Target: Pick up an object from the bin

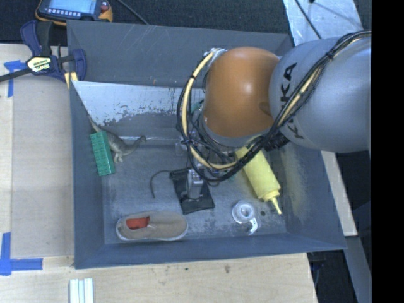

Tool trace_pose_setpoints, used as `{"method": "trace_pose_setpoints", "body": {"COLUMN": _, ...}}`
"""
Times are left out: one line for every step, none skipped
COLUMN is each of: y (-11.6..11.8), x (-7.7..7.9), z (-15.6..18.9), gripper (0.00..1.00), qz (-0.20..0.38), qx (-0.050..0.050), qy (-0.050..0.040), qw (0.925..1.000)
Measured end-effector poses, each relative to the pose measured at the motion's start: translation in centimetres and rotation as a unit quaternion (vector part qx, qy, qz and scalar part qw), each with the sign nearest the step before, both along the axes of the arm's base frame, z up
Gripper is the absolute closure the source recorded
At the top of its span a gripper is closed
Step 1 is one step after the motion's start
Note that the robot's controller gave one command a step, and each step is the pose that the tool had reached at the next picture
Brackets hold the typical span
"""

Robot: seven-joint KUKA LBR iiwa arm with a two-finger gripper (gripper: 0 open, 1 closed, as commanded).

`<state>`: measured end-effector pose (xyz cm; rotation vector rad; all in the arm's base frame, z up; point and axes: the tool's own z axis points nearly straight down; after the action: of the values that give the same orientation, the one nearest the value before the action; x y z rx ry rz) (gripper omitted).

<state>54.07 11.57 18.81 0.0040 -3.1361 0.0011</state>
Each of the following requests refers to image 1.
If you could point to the beige shoe with orange lining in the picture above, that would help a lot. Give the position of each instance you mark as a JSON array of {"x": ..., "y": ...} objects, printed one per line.
[{"x": 167, "y": 226}]

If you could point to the clear tape dispenser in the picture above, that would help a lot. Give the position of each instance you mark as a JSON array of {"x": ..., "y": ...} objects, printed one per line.
[{"x": 243, "y": 212}]

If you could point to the green toy brick block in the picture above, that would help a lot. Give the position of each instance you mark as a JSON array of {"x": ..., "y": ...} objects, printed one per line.
[{"x": 102, "y": 155}]

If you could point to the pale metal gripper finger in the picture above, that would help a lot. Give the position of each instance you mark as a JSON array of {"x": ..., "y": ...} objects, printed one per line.
[
  {"x": 198, "y": 185},
  {"x": 191, "y": 185}
]

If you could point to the grey metal bin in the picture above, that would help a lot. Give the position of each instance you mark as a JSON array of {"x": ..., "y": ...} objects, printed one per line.
[{"x": 132, "y": 55}]

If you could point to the yellow squeeze bottle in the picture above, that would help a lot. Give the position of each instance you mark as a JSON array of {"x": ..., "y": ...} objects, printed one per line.
[{"x": 262, "y": 178}]

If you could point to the grey toy dinosaur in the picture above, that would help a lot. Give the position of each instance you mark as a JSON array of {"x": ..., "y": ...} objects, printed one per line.
[{"x": 121, "y": 147}]

